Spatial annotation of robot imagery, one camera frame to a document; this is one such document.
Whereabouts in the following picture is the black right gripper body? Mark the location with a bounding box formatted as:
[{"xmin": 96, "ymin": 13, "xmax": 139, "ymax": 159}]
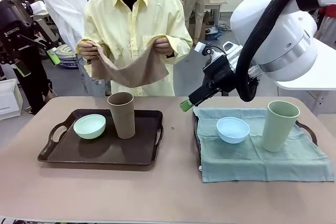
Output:
[{"xmin": 202, "ymin": 55, "xmax": 238, "ymax": 92}]

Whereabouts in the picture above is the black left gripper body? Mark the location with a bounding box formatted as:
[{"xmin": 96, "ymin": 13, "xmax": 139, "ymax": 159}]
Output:
[{"xmin": 0, "ymin": 6, "xmax": 37, "ymax": 65}]

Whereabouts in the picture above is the beige cloth mat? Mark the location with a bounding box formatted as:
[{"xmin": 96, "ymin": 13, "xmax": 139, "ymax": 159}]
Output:
[{"xmin": 90, "ymin": 35, "xmax": 170, "ymax": 88}]

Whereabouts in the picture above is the teal cloth mat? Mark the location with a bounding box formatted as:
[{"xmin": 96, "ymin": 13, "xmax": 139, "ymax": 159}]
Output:
[{"xmin": 193, "ymin": 107, "xmax": 332, "ymax": 183}]

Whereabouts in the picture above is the person's left forearm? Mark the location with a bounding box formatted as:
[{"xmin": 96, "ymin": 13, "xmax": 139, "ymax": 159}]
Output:
[{"xmin": 164, "ymin": 8, "xmax": 194, "ymax": 58}]

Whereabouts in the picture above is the person's right forearm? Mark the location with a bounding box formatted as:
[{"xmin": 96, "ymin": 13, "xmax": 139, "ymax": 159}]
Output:
[{"xmin": 76, "ymin": 3, "xmax": 106, "ymax": 51}]

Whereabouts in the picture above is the person's right hand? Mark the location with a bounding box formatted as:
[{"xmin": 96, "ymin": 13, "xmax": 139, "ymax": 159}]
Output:
[{"xmin": 78, "ymin": 39, "xmax": 102, "ymax": 61}]

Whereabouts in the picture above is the person's left hand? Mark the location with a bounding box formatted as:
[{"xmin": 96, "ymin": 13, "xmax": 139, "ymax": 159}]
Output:
[{"xmin": 154, "ymin": 36, "xmax": 174, "ymax": 57}]

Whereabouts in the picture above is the person in black trousers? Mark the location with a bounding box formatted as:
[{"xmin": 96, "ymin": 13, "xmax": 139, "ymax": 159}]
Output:
[{"xmin": 15, "ymin": 22, "xmax": 57, "ymax": 116}]

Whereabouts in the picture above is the white storage box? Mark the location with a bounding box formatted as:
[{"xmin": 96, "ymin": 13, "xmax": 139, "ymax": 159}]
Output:
[{"xmin": 0, "ymin": 78, "xmax": 24, "ymax": 122}]

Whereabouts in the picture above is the light blue bowl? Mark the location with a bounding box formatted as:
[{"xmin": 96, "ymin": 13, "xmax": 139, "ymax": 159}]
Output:
[{"xmin": 216, "ymin": 117, "xmax": 250, "ymax": 144}]

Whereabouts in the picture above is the person in white lab coat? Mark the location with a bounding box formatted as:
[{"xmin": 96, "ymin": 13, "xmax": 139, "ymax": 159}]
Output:
[{"xmin": 40, "ymin": 0, "xmax": 111, "ymax": 98}]

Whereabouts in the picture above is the wooden workbench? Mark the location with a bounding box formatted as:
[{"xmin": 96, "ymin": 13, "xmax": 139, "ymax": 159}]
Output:
[{"xmin": 203, "ymin": 0, "xmax": 228, "ymax": 29}]

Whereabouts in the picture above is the tall beige cup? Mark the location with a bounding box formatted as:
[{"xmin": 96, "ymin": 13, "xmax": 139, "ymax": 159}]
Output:
[{"xmin": 107, "ymin": 92, "xmax": 136, "ymax": 140}]

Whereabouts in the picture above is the tall pale green cup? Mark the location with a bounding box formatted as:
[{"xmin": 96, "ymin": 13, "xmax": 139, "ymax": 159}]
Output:
[{"xmin": 261, "ymin": 100, "xmax": 301, "ymax": 153}]

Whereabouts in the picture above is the mint green bowl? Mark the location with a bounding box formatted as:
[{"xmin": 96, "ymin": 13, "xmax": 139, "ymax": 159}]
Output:
[{"xmin": 73, "ymin": 114, "xmax": 107, "ymax": 140}]

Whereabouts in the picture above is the person in yellow shirt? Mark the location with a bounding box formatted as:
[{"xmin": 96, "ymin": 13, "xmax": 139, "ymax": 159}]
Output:
[{"xmin": 76, "ymin": 0, "xmax": 194, "ymax": 98}]

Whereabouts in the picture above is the white side table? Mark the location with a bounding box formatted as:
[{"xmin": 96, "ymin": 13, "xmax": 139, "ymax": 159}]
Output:
[{"xmin": 275, "ymin": 37, "xmax": 336, "ymax": 119}]

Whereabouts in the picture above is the white coiled hose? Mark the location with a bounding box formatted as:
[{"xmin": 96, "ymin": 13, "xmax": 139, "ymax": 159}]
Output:
[{"xmin": 56, "ymin": 44, "xmax": 81, "ymax": 68}]

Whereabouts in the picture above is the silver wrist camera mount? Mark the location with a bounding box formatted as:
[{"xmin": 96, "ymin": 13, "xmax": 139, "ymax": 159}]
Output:
[{"xmin": 222, "ymin": 41, "xmax": 244, "ymax": 59}]

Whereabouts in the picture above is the black corrugated cable hose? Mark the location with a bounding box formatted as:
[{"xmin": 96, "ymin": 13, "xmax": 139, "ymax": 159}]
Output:
[{"xmin": 235, "ymin": 0, "xmax": 299, "ymax": 103}]

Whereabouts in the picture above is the dark brown handled tray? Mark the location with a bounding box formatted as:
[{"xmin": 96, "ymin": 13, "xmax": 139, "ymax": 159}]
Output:
[
  {"xmin": 37, "ymin": 108, "xmax": 165, "ymax": 167},
  {"xmin": 193, "ymin": 107, "xmax": 318, "ymax": 172}
]

